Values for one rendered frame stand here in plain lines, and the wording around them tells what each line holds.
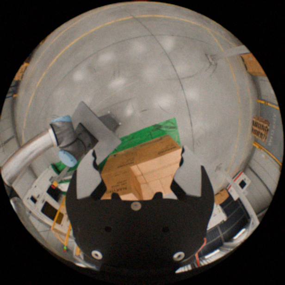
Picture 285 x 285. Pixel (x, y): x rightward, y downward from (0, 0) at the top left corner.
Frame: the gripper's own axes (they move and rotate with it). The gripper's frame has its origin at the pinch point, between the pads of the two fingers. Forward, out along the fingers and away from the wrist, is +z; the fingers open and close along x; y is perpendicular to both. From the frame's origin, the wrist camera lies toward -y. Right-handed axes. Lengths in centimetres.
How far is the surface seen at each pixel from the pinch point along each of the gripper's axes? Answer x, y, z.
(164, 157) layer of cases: 28, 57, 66
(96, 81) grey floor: -70, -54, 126
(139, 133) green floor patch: 0, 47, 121
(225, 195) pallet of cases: 605, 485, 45
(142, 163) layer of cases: 1, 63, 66
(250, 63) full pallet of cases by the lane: 523, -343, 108
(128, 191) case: -13, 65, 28
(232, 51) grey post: 173, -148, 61
